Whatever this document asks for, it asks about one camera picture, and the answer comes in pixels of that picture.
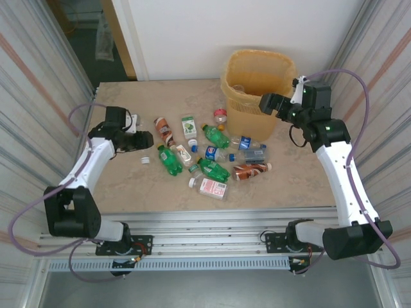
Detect brown label drink bottle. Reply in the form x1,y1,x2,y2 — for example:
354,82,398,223
231,162,273,181
153,117,177,148

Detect green bottle yellow cap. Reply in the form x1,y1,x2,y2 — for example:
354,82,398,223
157,144,183,176
200,123,232,150
195,157,231,182

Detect small clear bottle orange label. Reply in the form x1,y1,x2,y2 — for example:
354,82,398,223
174,144,194,167

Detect clear bottle blue Pepsi label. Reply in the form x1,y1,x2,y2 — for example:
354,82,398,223
191,144,231,162
229,135,268,151

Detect clear bottle lime label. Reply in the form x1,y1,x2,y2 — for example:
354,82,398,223
181,115,198,146

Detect clear bottle grey label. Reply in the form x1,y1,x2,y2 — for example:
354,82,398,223
228,149,267,163

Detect small clear bottle green label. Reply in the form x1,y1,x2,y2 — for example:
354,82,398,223
188,163,206,180

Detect clear bottle pink red label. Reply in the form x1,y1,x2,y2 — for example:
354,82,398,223
188,176,231,202

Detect yellow waste basket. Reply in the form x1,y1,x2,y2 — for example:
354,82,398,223
220,47,300,108

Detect clear plastic bag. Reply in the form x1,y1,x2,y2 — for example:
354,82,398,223
95,12,116,62

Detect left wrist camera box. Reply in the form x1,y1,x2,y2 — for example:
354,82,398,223
123,113,143,134

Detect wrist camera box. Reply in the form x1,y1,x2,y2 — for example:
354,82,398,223
290,75,308,105
123,113,143,134

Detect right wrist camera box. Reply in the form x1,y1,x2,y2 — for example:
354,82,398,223
290,75,308,105

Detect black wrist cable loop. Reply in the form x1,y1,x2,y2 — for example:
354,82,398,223
288,124,310,149

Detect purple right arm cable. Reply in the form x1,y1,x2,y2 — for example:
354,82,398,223
293,69,402,276

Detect wooden door frame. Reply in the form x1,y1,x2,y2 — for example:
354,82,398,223
100,0,138,81

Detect aluminium frame rails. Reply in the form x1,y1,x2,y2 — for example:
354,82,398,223
34,207,385,258

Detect coloured base wires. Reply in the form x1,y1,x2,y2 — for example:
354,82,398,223
290,245,315,267
128,243,151,264

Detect white slotted cable duct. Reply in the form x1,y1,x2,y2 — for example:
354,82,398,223
47,258,292,273

